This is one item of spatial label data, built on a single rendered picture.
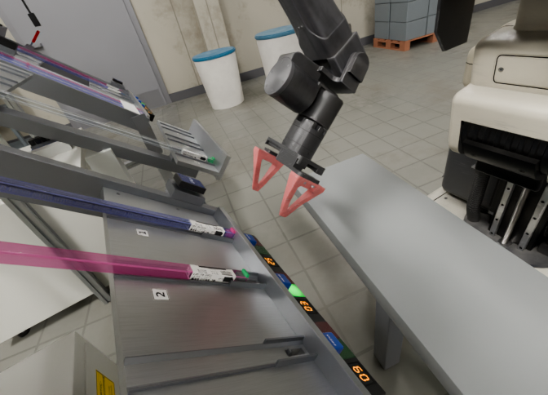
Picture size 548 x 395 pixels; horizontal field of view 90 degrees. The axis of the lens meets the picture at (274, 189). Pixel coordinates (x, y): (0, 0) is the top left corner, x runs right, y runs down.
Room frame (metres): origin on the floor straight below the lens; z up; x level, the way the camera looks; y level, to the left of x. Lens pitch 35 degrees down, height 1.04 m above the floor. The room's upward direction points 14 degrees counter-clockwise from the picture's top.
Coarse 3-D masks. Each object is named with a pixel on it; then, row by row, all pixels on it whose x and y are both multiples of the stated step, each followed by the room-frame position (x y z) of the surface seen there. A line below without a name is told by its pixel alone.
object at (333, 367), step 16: (224, 224) 0.38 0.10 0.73; (240, 240) 0.32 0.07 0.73; (256, 256) 0.28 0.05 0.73; (272, 272) 0.25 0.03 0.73; (272, 288) 0.23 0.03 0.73; (288, 304) 0.20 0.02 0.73; (288, 320) 0.18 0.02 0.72; (304, 320) 0.17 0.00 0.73; (320, 336) 0.15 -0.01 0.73; (320, 352) 0.13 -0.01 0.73; (336, 352) 0.13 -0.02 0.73; (320, 368) 0.12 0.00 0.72; (336, 368) 0.12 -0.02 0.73; (336, 384) 0.10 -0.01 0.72; (352, 384) 0.10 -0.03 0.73
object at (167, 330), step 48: (144, 240) 0.26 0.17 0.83; (192, 240) 0.30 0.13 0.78; (144, 288) 0.18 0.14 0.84; (192, 288) 0.20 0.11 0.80; (240, 288) 0.22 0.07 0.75; (144, 336) 0.12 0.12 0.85; (192, 336) 0.13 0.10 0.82; (240, 336) 0.14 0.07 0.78; (288, 336) 0.15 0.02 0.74; (144, 384) 0.09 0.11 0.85; (192, 384) 0.09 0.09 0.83; (240, 384) 0.10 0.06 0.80; (288, 384) 0.10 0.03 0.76
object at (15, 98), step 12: (0, 96) 0.53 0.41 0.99; (12, 96) 0.53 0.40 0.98; (36, 108) 0.54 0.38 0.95; (48, 108) 0.55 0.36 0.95; (84, 120) 0.56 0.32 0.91; (96, 120) 0.58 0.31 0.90; (120, 132) 0.57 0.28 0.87; (132, 132) 0.59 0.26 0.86; (156, 144) 0.59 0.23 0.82; (168, 144) 0.60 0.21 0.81
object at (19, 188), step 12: (0, 180) 0.27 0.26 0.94; (12, 180) 0.27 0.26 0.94; (12, 192) 0.26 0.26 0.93; (24, 192) 0.27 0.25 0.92; (36, 192) 0.27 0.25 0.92; (48, 192) 0.28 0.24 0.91; (60, 192) 0.28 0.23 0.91; (72, 204) 0.28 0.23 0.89; (84, 204) 0.28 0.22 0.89; (96, 204) 0.29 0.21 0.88; (108, 204) 0.29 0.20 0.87; (120, 204) 0.30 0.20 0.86; (132, 216) 0.30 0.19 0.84; (144, 216) 0.30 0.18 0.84; (156, 216) 0.31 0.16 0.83; (168, 216) 0.32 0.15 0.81; (180, 228) 0.31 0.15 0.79
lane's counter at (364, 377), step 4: (348, 364) 0.14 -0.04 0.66; (352, 364) 0.14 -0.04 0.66; (356, 364) 0.14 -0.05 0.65; (360, 364) 0.15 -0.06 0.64; (352, 368) 0.14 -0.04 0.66; (356, 368) 0.14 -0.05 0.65; (360, 368) 0.14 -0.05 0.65; (364, 368) 0.14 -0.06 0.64; (356, 372) 0.13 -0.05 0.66; (360, 372) 0.13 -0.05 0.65; (364, 372) 0.13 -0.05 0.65; (360, 376) 0.13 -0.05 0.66; (364, 376) 0.13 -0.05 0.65; (368, 376) 0.13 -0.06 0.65; (360, 380) 0.12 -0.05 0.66; (364, 380) 0.12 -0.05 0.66; (368, 380) 0.12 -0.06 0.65; (372, 380) 0.13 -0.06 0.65; (364, 384) 0.12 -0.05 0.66; (368, 384) 0.12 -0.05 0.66
